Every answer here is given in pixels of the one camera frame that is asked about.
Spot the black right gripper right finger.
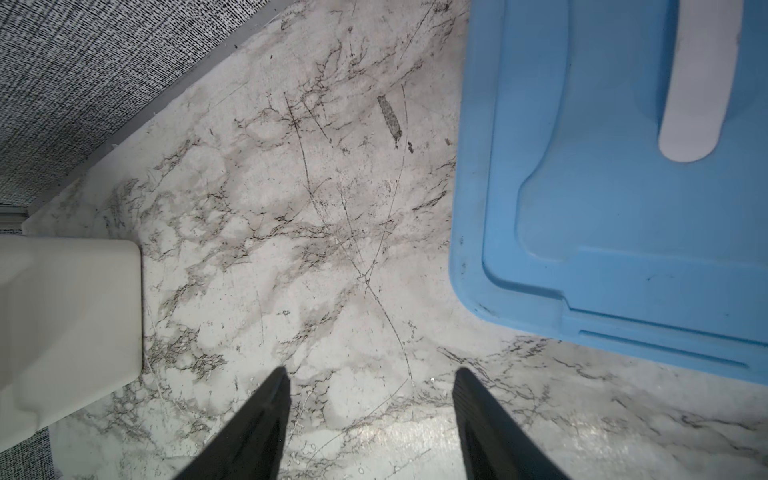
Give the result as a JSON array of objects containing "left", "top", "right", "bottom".
[{"left": 452, "top": 367, "right": 567, "bottom": 479}]

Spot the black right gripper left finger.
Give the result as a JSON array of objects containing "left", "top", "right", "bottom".
[{"left": 176, "top": 366, "right": 291, "bottom": 480}]

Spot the white plastic storage bin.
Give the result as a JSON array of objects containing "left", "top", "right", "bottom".
[{"left": 1, "top": 235, "right": 143, "bottom": 450}]

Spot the blue plastic bin lid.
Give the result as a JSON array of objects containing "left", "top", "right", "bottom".
[{"left": 449, "top": 1, "right": 767, "bottom": 384}]

